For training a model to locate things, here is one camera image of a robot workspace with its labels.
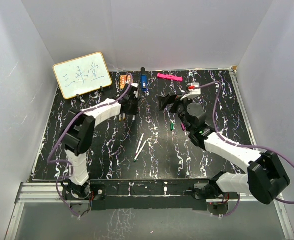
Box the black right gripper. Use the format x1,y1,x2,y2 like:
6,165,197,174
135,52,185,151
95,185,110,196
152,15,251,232
158,93,194,133

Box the white pen magenta end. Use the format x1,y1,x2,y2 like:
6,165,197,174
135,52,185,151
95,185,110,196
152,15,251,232
135,133,144,155

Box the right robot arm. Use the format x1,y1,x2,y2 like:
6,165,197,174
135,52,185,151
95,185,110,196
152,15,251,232
157,94,290,205

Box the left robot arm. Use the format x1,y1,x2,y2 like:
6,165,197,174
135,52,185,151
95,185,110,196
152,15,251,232
61,83,139,200

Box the white pen green end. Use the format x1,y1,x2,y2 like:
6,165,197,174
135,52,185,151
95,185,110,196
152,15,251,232
133,140,147,162

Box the pink flat tool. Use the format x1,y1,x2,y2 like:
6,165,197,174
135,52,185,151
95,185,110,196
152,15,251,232
157,73,183,82

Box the orange small notebook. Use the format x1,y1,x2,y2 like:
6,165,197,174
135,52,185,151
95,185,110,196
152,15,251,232
119,75,131,90

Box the blue stapler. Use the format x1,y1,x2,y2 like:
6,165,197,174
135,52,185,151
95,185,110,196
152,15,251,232
140,67,147,92

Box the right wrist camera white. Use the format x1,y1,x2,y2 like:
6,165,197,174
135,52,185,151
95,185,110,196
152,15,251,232
181,82,201,100

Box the white board yellow frame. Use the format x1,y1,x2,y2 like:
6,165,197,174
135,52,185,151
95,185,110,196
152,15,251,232
52,52,112,100

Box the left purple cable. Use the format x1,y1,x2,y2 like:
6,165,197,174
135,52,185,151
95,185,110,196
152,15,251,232
48,72,134,219

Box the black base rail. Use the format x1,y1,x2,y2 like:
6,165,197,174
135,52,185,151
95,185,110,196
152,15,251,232
61,178,240,212

